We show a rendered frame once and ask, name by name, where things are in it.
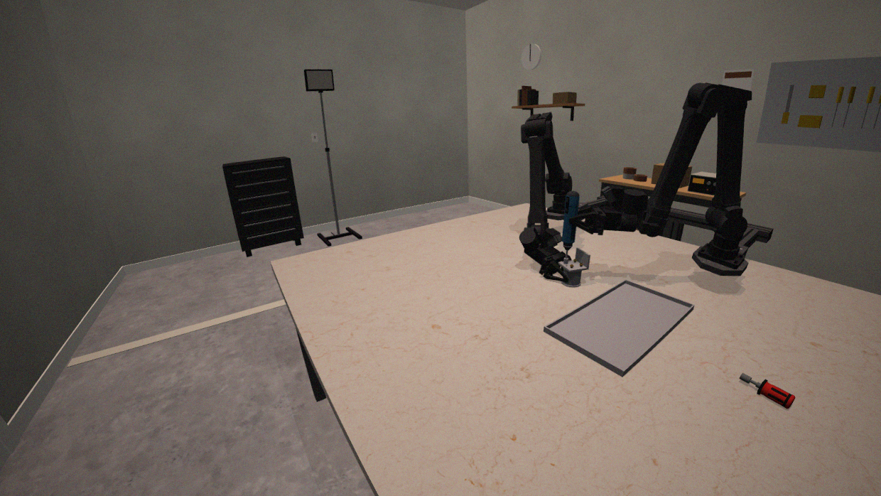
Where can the grey l-shaped metal bracket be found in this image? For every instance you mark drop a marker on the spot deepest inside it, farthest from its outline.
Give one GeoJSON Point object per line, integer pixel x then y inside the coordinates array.
{"type": "Point", "coordinates": [582, 257]}

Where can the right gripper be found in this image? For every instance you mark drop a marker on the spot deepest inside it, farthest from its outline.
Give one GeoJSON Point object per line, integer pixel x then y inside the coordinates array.
{"type": "Point", "coordinates": [552, 267]}

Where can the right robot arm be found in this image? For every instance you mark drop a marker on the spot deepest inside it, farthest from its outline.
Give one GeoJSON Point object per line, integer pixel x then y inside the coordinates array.
{"type": "Point", "coordinates": [543, 149]}

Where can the red-handled nut driver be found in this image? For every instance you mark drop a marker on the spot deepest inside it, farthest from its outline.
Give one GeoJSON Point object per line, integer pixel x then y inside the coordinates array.
{"type": "Point", "coordinates": [772, 392]}

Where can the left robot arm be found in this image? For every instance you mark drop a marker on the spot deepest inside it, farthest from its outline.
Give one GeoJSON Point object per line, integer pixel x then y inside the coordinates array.
{"type": "Point", "coordinates": [649, 216]}

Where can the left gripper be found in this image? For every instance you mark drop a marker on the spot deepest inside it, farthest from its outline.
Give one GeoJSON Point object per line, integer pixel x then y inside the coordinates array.
{"type": "Point", "coordinates": [595, 224]}

